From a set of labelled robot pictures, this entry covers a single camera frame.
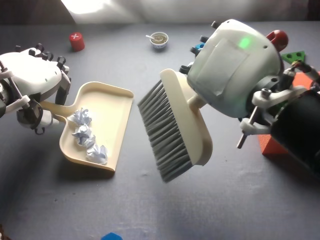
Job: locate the small bowl with spoon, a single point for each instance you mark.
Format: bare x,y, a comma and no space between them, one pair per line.
158,41

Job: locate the blue triangle block with holes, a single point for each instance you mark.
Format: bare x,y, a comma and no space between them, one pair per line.
199,46

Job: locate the grey table cloth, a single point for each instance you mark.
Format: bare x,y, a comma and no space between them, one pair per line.
150,212

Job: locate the white backdrop sheet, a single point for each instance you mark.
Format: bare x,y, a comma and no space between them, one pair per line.
175,11

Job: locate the red cylinder with white cross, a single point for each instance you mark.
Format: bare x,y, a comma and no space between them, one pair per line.
77,41

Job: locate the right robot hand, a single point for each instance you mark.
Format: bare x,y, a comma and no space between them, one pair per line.
232,70

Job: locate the blue hexagonal block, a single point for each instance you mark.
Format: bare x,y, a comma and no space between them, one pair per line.
111,236

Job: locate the white paper ball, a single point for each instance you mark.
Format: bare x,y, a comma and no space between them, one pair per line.
83,135
81,116
97,154

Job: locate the green triangle block with holes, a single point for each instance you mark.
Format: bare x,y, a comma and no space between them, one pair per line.
295,58

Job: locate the cream plastic dustpan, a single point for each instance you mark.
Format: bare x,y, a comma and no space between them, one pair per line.
112,117

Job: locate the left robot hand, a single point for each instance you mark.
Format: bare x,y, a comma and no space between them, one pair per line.
35,72

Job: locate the orange foam block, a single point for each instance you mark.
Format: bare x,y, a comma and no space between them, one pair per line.
271,147

